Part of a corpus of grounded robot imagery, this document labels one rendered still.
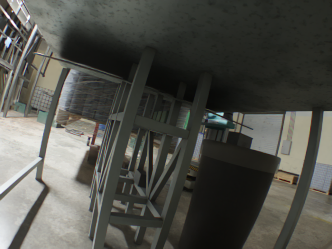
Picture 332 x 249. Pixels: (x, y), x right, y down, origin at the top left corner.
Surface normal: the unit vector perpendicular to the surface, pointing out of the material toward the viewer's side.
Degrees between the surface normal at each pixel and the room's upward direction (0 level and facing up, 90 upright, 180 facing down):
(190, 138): 90
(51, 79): 90
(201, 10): 180
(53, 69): 90
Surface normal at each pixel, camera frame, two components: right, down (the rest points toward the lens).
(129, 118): 0.37, 0.04
